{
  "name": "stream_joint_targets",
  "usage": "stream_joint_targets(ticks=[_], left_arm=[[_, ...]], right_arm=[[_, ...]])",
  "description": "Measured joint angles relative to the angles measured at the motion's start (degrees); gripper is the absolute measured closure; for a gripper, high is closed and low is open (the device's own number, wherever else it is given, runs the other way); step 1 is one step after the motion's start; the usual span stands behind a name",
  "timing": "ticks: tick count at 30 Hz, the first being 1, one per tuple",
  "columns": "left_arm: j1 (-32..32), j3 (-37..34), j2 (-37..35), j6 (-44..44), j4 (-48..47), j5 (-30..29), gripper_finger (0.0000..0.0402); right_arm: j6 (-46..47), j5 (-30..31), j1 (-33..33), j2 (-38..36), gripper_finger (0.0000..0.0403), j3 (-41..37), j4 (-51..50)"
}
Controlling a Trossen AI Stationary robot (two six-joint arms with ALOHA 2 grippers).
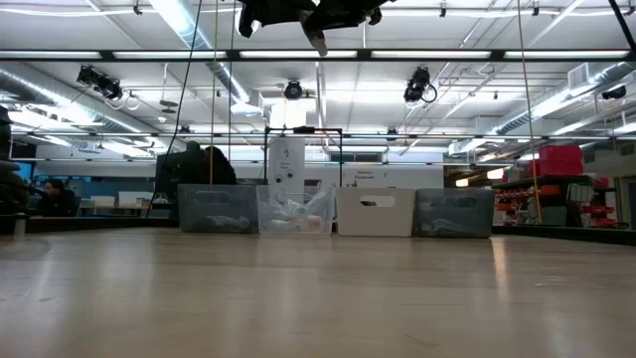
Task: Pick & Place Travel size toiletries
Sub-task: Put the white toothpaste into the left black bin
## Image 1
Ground clear plastic bin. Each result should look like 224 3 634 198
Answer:
255 185 337 236

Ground silver ventilation duct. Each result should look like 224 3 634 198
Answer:
496 62 636 136
148 0 264 118
0 64 165 150

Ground black hanging cable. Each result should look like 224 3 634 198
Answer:
145 0 204 220

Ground yellow hanging cable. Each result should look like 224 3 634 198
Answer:
516 0 544 225

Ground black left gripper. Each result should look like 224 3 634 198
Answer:
237 0 318 40

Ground white plastic bin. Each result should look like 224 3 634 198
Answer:
335 187 416 238

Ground white pillar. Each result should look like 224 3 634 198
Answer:
267 101 307 193

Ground black monitor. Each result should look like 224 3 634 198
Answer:
155 148 206 194

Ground black frame stand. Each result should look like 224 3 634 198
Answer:
262 125 345 189

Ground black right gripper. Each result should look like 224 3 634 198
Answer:
303 0 397 34

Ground dark grey plastic bin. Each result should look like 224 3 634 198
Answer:
411 187 497 239

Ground red storage bins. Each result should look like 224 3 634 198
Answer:
528 143 585 178

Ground black shelf rack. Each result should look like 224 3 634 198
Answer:
490 173 621 231

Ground blue white bagged toothbrush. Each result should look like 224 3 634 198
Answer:
297 184 335 220
272 196 312 220

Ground overhead LED light bar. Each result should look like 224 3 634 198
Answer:
0 48 636 64

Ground black ceiling camera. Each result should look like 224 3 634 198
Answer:
402 66 439 107
283 78 305 102
599 84 629 102
76 64 124 102

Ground smoky translucent plastic bin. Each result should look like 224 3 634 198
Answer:
177 183 259 234

